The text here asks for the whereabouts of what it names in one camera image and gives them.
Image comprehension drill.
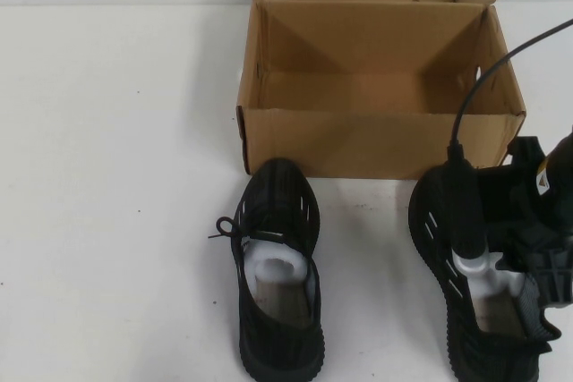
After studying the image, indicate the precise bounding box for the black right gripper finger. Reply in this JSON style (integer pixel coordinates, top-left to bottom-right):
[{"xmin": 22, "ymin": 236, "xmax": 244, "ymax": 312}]
[
  {"xmin": 529, "ymin": 248, "xmax": 560, "ymax": 308},
  {"xmin": 558, "ymin": 247, "xmax": 573, "ymax": 310}
]

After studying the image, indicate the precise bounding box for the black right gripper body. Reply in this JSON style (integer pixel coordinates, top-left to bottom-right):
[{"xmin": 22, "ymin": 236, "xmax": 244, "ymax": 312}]
[{"xmin": 475, "ymin": 134, "xmax": 573, "ymax": 267}]

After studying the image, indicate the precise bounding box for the black sneaker with grey lining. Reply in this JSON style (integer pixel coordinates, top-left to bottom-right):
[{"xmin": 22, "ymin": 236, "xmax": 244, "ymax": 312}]
[{"xmin": 407, "ymin": 166, "xmax": 561, "ymax": 382}]

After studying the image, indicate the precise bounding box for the white foam shoe insert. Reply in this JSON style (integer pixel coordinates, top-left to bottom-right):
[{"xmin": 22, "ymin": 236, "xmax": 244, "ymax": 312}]
[
  {"xmin": 244, "ymin": 238, "xmax": 314, "ymax": 287},
  {"xmin": 491, "ymin": 260, "xmax": 527, "ymax": 296}
]

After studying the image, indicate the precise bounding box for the brown cardboard shoe box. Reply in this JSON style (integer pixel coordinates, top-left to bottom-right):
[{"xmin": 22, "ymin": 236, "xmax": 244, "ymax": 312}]
[{"xmin": 235, "ymin": 0, "xmax": 529, "ymax": 183}]

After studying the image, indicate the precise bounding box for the black sneaker with looped lace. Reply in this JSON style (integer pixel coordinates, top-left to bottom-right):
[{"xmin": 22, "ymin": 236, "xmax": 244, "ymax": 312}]
[{"xmin": 206, "ymin": 157, "xmax": 323, "ymax": 382}]

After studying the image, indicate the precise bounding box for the black camera cable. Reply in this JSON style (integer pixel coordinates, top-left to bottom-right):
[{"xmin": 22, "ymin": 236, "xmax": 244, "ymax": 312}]
[{"xmin": 449, "ymin": 18, "xmax": 573, "ymax": 165}]

